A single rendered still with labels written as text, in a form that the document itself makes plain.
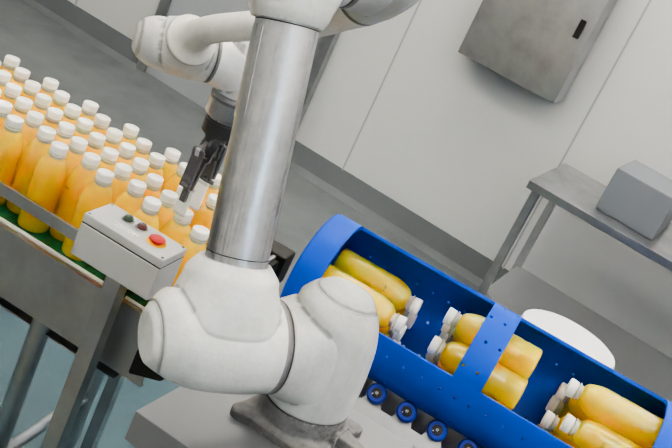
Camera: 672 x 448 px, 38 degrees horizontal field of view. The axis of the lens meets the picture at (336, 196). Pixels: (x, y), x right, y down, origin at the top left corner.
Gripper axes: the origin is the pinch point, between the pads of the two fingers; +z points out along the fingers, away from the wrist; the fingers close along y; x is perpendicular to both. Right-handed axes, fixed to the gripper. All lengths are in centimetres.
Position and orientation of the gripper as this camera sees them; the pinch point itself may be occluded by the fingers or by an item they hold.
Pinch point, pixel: (190, 199)
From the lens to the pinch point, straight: 216.3
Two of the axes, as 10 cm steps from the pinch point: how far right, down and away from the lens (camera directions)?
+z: -4.0, 8.5, 3.4
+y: 3.5, -2.0, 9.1
